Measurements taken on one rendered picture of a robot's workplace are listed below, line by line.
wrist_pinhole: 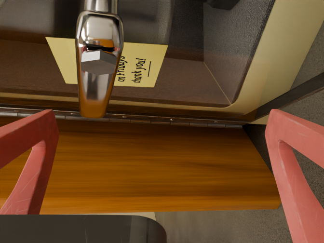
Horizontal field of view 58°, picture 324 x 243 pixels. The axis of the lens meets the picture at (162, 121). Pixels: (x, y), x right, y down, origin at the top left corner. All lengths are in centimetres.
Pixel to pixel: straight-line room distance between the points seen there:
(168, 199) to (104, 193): 8
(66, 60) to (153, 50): 6
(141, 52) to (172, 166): 23
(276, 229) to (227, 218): 15
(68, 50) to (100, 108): 7
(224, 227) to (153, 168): 26
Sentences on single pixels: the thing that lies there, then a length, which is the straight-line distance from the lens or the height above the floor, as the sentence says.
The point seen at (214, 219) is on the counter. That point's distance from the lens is 64.
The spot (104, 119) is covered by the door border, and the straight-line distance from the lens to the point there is 37.
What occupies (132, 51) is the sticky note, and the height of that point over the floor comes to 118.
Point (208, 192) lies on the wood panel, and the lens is 38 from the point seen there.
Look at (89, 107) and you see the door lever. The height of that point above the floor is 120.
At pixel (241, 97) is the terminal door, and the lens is 30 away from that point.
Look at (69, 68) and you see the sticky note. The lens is 24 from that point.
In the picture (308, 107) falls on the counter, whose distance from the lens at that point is 40.
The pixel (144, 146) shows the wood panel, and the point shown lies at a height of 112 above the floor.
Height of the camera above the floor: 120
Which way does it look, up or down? 14 degrees down
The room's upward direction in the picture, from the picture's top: 87 degrees counter-clockwise
